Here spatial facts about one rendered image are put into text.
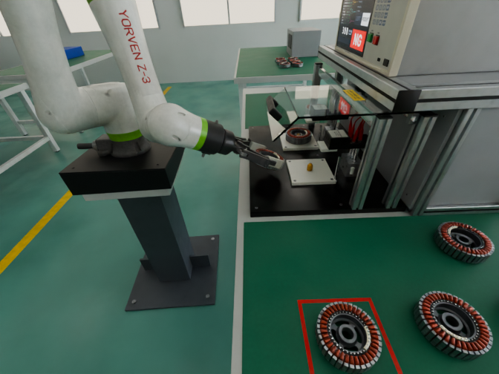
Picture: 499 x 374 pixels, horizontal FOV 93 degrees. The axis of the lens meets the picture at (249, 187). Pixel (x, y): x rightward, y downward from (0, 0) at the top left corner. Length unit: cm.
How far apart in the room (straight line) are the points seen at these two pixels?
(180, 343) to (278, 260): 87
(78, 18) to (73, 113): 541
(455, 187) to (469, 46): 35
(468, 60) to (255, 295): 73
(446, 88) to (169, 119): 60
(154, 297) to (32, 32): 123
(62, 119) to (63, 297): 117
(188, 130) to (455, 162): 68
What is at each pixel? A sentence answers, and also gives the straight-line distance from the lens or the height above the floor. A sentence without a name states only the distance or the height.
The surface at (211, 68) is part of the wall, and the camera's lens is 559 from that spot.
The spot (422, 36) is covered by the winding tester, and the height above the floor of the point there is 119.
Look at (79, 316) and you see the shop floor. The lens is 169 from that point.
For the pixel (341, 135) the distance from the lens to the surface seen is 83.
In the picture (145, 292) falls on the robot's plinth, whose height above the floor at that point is 2.
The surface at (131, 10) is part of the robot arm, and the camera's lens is 79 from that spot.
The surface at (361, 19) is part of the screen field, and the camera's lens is 90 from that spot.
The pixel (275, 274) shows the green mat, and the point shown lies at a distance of 61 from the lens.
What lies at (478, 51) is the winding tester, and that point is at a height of 116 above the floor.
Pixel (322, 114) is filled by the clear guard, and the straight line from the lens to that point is 58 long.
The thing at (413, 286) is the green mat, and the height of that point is 75.
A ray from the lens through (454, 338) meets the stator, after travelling 61.
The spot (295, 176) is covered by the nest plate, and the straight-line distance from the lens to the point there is 85.
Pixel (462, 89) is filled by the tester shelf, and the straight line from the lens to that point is 68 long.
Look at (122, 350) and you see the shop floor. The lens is 148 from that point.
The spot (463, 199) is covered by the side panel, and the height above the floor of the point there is 80.
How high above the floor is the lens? 127
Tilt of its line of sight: 38 degrees down
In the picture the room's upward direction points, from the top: 3 degrees counter-clockwise
